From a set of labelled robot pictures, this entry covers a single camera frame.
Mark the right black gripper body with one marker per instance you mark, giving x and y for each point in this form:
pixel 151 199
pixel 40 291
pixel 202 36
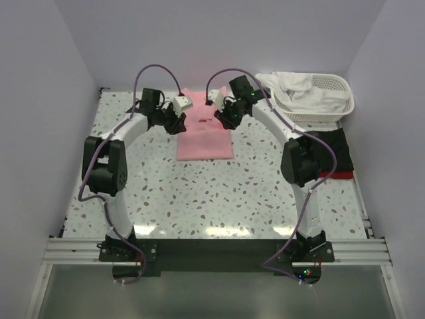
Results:
pixel 232 115

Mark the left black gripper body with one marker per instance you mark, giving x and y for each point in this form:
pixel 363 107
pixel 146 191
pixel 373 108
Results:
pixel 169 119

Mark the pink t shirt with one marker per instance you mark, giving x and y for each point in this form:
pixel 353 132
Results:
pixel 204 138

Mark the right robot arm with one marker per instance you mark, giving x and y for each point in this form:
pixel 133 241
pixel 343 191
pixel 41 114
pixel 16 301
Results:
pixel 299 165

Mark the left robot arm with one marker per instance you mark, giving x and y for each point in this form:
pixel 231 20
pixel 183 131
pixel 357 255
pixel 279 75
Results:
pixel 105 169

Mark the white t shirt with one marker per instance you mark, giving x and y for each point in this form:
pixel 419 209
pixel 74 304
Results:
pixel 298 94

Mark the white laundry basket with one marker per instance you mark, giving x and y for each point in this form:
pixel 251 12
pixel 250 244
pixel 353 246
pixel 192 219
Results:
pixel 325 81

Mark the black folded t shirt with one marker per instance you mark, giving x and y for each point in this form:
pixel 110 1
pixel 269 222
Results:
pixel 337 141

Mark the red folded t shirt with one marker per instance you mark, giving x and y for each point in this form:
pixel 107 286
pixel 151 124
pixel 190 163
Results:
pixel 338 174

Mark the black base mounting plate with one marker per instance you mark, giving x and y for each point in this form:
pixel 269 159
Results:
pixel 222 255

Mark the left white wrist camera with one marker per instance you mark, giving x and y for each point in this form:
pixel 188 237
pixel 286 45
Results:
pixel 181 104

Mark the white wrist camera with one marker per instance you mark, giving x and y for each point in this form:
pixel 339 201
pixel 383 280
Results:
pixel 216 97
pixel 181 104

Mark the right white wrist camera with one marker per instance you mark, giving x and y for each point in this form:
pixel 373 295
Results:
pixel 216 97

